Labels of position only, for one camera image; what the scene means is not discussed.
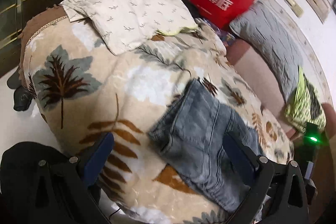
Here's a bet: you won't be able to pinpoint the grey quilted pillow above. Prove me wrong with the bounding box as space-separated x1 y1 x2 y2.
229 2 303 102

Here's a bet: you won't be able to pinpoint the black shoe on floor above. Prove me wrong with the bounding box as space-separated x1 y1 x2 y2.
7 68 33 112

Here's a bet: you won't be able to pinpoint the beige wall switch plate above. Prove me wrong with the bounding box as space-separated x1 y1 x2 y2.
285 0 303 18

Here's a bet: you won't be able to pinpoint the green patterned folded cloth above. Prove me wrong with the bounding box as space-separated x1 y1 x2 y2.
285 67 326 133

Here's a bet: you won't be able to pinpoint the grey blue denim pants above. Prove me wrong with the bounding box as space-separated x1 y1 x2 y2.
148 79 263 213

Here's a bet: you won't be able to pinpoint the white patterned pillow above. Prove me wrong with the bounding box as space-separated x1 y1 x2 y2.
60 0 198 55

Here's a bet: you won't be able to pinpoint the colourful snack packet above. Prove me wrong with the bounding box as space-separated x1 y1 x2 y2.
195 18 236 47

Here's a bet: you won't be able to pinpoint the leaf pattern beige blanket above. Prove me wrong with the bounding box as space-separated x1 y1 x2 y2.
21 9 294 223

